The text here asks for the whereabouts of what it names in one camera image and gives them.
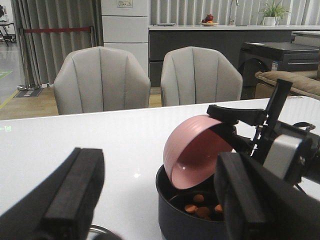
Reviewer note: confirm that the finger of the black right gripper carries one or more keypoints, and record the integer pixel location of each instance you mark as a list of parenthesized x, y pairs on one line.
[(233, 115), (228, 133)]

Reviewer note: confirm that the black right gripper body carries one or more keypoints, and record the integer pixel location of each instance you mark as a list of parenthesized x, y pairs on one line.
[(272, 128)]

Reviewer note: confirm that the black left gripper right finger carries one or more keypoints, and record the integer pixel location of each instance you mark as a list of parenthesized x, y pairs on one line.
[(257, 205)]

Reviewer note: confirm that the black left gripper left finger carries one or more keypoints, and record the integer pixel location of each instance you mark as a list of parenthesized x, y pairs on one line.
[(62, 206)]

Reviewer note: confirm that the pink bowl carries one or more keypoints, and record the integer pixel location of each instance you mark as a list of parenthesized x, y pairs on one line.
[(190, 152)]

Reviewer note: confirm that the orange ham slices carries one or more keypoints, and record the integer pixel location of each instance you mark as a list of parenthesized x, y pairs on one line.
[(199, 207)]

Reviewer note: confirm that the glass lid with blue knob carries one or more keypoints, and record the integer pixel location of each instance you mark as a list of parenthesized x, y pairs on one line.
[(97, 232)]

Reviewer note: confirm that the dark washing machine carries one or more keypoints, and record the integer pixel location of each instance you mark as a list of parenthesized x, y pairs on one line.
[(275, 56)]

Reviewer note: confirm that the beige cushion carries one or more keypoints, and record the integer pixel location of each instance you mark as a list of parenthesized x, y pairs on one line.
[(303, 84)]

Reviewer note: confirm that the dark blue saucepan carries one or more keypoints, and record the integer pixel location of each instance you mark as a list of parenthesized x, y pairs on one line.
[(174, 222)]

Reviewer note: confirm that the grey right chair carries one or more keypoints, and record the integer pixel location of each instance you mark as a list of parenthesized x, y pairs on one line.
[(197, 75)]

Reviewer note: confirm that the grey chair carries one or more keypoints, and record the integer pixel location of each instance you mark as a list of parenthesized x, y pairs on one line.
[(99, 79), (197, 75)]

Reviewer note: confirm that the dark kitchen counter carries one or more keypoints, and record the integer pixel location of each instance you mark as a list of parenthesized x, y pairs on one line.
[(226, 39)]

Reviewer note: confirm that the chrome faucet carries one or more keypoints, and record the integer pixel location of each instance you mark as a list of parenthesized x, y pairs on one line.
[(233, 12)]

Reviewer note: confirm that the potted green plant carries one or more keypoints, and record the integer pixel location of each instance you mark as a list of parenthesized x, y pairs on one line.
[(272, 12)]

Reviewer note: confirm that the fruit plate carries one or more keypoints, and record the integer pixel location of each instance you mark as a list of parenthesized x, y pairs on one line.
[(208, 21)]

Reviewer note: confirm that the grey left chair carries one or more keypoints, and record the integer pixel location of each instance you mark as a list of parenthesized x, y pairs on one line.
[(99, 79)]

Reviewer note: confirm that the white refrigerator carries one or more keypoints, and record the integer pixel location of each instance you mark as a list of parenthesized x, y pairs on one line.
[(125, 26)]

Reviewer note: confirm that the grey curtain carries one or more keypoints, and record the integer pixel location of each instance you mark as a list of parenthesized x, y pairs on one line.
[(47, 51)]

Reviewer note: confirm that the red barrier belt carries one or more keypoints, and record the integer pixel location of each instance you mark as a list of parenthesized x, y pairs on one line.
[(58, 30)]

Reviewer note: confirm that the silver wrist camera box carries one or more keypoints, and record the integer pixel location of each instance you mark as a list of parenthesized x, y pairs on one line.
[(286, 158)]

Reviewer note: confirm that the metal stanchion post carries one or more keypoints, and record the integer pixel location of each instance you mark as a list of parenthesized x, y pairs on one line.
[(29, 82)]

